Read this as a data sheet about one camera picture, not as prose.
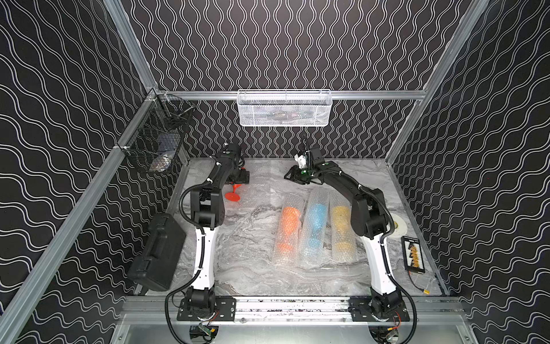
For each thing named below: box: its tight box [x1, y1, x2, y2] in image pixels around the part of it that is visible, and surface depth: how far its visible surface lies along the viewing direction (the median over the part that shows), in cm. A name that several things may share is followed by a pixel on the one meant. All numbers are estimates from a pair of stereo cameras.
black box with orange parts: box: [401, 235, 426, 274], surface depth 87 cm
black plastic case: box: [127, 212, 187, 292], surface depth 75 cm
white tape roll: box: [387, 212, 408, 238], surface depth 97 cm
